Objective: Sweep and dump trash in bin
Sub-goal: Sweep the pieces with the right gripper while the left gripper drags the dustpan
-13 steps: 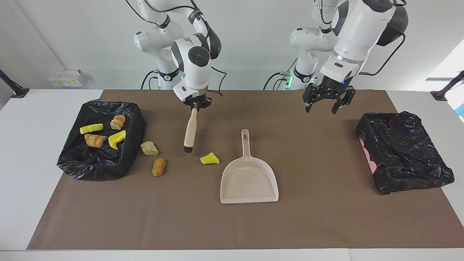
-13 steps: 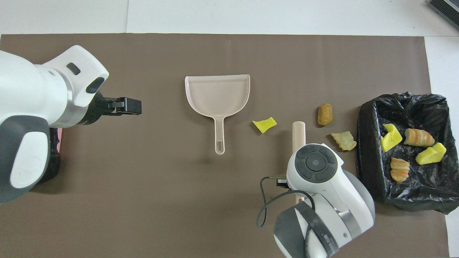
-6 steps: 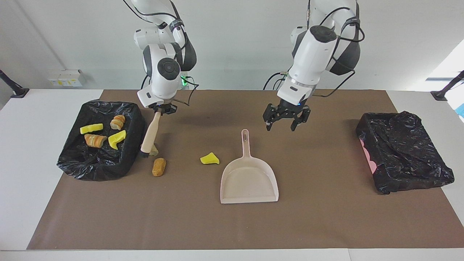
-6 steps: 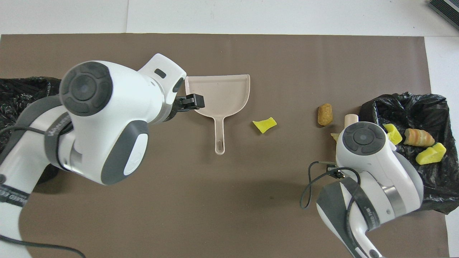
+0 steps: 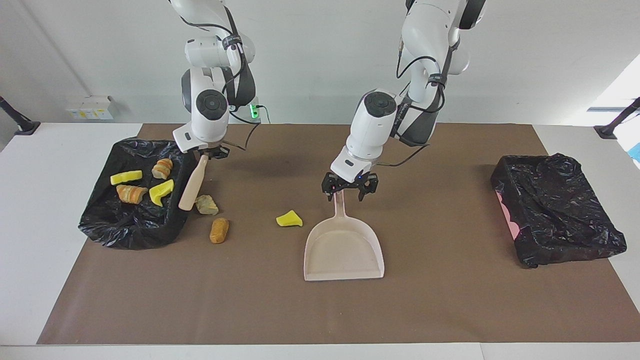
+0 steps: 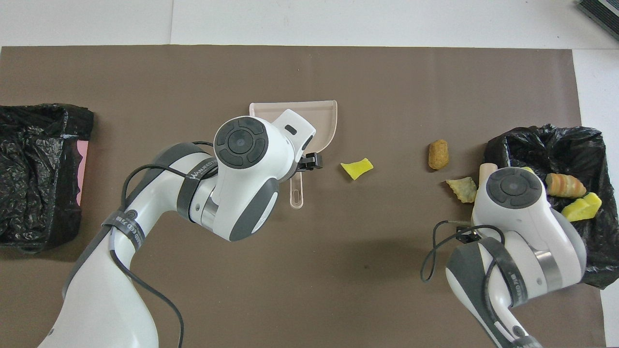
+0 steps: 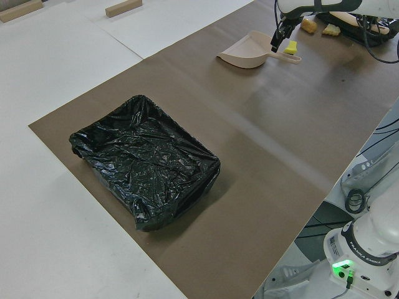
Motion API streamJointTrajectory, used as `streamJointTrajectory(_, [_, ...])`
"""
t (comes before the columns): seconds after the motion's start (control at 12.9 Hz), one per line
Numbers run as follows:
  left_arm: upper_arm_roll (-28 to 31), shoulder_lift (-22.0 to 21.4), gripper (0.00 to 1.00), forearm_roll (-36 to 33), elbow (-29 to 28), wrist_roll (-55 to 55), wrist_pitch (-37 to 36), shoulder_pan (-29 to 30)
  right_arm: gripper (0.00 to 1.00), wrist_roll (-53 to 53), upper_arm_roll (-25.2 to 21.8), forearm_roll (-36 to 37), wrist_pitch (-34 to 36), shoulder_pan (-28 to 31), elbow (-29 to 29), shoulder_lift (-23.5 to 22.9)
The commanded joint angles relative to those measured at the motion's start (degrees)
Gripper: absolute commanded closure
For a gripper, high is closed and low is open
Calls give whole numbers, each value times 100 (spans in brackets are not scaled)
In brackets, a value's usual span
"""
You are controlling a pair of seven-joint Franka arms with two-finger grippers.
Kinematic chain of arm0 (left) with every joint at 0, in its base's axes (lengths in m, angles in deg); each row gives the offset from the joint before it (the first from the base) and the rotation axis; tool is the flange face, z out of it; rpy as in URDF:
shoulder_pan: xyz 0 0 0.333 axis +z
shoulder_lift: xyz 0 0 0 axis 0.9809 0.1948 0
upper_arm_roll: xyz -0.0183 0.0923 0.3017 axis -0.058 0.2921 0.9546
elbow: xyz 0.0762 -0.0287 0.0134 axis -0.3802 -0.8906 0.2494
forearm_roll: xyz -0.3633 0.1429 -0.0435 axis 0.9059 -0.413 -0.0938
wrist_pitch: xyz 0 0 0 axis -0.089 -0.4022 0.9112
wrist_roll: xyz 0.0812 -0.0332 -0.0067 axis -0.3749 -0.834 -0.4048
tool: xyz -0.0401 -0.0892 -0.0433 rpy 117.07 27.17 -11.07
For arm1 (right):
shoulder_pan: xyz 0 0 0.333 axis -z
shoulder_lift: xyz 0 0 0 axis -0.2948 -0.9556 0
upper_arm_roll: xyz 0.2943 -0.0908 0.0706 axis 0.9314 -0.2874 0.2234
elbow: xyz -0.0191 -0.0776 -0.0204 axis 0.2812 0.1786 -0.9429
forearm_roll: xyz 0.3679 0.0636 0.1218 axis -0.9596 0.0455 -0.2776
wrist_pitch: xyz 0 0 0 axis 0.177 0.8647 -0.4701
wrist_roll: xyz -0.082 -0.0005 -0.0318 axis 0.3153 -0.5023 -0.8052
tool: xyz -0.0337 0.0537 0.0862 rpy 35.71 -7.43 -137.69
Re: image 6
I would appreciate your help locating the dark ribbed block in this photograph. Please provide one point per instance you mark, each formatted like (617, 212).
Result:
(602, 14)

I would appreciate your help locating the black-lined bin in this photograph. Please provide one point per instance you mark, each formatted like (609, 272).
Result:
(34, 174)
(556, 145)

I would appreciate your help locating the pale chip scrap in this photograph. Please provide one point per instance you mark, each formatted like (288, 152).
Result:
(462, 189)

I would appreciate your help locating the yellow green sponge scrap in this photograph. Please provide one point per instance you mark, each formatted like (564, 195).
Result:
(582, 208)

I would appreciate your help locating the pink bin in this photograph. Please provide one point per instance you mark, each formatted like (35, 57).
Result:
(83, 159)

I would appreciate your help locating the beige hand brush black bristles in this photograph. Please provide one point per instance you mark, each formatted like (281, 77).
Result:
(486, 171)

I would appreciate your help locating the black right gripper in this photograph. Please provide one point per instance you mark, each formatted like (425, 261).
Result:
(468, 238)

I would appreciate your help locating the small yellow sponge scrap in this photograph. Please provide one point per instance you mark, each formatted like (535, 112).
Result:
(357, 169)

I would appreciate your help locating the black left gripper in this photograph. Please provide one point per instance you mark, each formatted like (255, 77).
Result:
(301, 165)

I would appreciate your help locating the beige plastic dustpan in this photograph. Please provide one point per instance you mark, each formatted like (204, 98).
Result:
(324, 121)

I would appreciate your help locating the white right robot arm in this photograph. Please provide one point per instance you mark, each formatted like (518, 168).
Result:
(512, 193)

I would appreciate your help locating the orange striped bread scrap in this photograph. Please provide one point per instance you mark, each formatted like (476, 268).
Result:
(566, 186)

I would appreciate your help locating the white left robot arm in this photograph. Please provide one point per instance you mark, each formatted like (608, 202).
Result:
(242, 145)

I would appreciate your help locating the hooked yellow sponge scrap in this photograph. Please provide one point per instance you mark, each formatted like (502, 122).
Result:
(527, 169)

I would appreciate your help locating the brown croquette scrap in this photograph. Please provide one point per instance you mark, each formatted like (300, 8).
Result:
(438, 154)

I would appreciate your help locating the right black-lined bin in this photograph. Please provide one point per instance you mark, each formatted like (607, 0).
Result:
(34, 174)

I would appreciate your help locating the brown table mat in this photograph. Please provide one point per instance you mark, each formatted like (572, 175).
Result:
(387, 266)

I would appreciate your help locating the left black-lined bin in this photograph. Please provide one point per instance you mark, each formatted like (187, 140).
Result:
(556, 145)

